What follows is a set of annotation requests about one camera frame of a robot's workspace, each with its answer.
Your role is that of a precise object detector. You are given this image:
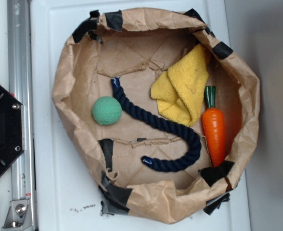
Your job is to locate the yellow microfiber cloth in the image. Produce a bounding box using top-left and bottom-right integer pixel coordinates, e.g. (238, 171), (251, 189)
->
(150, 44), (212, 127)

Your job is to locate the brown paper bag bin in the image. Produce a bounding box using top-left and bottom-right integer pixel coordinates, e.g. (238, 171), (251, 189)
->
(52, 8), (260, 224)

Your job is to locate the orange toy carrot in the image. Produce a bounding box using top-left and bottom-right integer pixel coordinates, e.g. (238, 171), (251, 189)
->
(202, 86), (226, 167)

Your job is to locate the dark blue twisted rope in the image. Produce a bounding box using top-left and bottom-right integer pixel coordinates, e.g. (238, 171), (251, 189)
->
(110, 76), (202, 173)

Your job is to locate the white plastic tray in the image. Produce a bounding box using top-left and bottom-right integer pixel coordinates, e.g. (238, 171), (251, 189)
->
(30, 0), (251, 231)

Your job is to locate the aluminium extrusion rail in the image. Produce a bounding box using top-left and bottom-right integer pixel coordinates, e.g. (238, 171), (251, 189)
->
(6, 0), (38, 231)

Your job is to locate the green foam ball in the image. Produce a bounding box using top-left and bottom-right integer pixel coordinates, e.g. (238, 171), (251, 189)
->
(92, 96), (122, 126)

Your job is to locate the metal corner bracket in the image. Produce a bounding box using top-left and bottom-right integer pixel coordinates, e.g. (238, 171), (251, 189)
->
(1, 199), (32, 231)

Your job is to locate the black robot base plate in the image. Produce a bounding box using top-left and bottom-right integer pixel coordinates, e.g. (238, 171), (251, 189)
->
(0, 85), (24, 177)

